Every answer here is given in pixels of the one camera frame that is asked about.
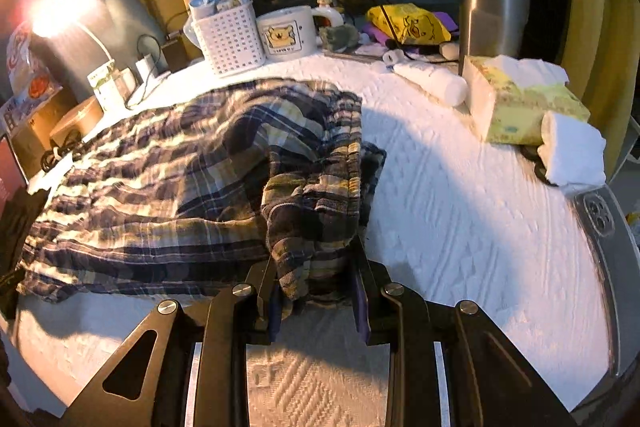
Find yellow packet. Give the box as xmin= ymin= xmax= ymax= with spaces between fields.
xmin=366 ymin=3 xmax=452 ymax=45

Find coiled black cable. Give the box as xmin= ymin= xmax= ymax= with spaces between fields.
xmin=40 ymin=134 xmax=86 ymax=172

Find white bear mug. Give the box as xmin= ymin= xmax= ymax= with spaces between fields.
xmin=256 ymin=0 xmax=346 ymax=60

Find white printed box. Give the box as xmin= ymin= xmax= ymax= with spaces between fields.
xmin=0 ymin=99 xmax=31 ymax=138

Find beige plastic container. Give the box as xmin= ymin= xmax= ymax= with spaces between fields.
xmin=49 ymin=96 xmax=105 ymax=145

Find plaid pants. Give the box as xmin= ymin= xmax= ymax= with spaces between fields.
xmin=17 ymin=78 xmax=388 ymax=320

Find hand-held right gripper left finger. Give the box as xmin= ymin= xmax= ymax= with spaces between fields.
xmin=60 ymin=252 xmax=282 ymax=427

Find yellow tissue pack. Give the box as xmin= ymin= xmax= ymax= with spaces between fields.
xmin=461 ymin=55 xmax=591 ymax=145

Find teal curtain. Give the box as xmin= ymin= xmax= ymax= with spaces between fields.
xmin=0 ymin=0 xmax=166 ymax=108

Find steel thermos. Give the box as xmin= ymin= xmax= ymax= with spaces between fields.
xmin=459 ymin=0 xmax=532 ymax=60

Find milk carton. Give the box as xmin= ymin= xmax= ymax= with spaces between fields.
xmin=87 ymin=63 xmax=126 ymax=112

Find white charger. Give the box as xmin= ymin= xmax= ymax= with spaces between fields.
xmin=136 ymin=54 xmax=158 ymax=80

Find snack bag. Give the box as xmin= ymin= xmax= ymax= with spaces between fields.
xmin=6 ymin=19 xmax=63 ymax=105

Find grey plush toy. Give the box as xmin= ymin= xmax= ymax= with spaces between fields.
xmin=320 ymin=26 xmax=360 ymax=52

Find white paper roll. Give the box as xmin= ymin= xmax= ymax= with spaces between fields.
xmin=392 ymin=62 xmax=469 ymax=106

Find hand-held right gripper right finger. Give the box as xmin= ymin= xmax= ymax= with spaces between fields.
xmin=350 ymin=239 xmax=578 ymax=427

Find white plastic basket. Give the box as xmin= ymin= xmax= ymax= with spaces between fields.
xmin=191 ymin=2 xmax=266 ymax=78

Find folded white tissue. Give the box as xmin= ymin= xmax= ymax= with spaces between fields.
xmin=537 ymin=110 xmax=607 ymax=186

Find cardboard box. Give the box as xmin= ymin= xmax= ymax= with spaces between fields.
xmin=10 ymin=107 xmax=56 ymax=178

